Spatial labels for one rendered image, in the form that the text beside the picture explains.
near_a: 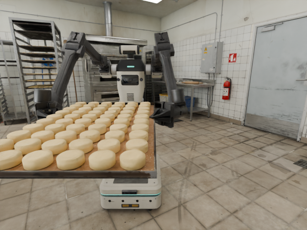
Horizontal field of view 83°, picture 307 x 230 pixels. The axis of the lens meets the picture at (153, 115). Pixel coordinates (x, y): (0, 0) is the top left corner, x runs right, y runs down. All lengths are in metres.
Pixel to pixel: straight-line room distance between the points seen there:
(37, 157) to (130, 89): 1.16
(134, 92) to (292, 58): 3.06
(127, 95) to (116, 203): 0.91
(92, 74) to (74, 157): 4.37
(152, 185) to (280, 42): 3.38
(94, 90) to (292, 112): 4.24
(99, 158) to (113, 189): 1.24
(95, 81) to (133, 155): 4.39
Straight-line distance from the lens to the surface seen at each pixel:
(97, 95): 4.72
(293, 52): 3.92
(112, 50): 4.86
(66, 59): 1.06
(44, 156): 0.40
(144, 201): 1.61
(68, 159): 0.36
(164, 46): 1.02
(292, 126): 3.96
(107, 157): 0.35
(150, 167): 0.34
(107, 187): 1.59
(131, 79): 1.47
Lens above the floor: 1.17
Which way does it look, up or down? 14 degrees down
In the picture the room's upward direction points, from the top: straight up
